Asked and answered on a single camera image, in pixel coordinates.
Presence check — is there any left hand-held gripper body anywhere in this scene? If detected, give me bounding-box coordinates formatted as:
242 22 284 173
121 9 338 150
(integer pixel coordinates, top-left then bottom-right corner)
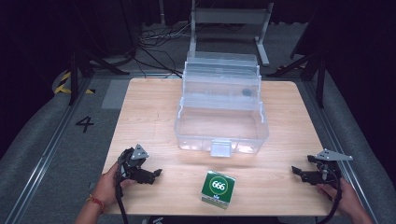
117 143 157 185

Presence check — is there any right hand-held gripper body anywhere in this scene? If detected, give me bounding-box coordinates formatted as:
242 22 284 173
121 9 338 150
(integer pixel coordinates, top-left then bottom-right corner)
303 148 354 189

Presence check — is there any green and white small box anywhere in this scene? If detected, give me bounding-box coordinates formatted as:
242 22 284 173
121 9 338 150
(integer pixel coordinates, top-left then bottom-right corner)
200 169 237 210

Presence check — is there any clear plastic storage box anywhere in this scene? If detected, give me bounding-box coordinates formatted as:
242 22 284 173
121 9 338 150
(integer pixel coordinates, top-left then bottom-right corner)
174 50 271 158

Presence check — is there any person's right hand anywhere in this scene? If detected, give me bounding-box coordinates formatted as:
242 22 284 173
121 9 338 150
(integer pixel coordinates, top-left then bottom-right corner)
316 177 360 217

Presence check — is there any person's left hand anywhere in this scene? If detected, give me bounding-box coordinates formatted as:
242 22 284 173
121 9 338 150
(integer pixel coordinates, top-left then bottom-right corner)
92 162 136 206

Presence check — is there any person's dark clothing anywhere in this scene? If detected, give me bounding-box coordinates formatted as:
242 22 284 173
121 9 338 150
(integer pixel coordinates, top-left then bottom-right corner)
145 215 282 224

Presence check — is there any black tripod stand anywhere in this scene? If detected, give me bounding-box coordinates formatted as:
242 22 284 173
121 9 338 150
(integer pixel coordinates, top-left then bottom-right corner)
68 48 131 107
265 50 329 109

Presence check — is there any yellow and black floor tape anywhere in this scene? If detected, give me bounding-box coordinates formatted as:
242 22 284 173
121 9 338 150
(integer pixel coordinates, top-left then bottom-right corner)
53 71 96 95

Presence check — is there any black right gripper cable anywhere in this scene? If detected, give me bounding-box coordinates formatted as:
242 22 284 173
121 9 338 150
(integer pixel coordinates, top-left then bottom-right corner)
316 167 344 224

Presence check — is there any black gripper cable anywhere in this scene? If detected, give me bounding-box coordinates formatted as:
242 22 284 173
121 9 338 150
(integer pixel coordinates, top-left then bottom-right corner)
114 160 130 224
316 167 344 224

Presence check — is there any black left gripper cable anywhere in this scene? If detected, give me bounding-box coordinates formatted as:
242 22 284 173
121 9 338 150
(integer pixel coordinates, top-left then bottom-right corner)
114 160 130 224

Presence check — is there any aluminium floor rail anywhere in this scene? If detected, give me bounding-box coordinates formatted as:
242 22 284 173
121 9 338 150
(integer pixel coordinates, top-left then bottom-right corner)
302 79 380 224
3 77 93 224

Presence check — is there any red bracelet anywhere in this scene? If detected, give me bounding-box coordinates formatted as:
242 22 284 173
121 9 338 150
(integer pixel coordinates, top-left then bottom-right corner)
86 193 107 215

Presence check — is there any tangle of black floor cables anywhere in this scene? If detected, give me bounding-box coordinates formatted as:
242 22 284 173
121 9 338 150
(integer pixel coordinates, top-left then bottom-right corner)
133 20 194 79

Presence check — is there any grey metal stand frame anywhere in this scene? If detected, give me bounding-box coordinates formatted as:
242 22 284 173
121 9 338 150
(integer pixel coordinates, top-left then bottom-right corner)
188 0 276 67

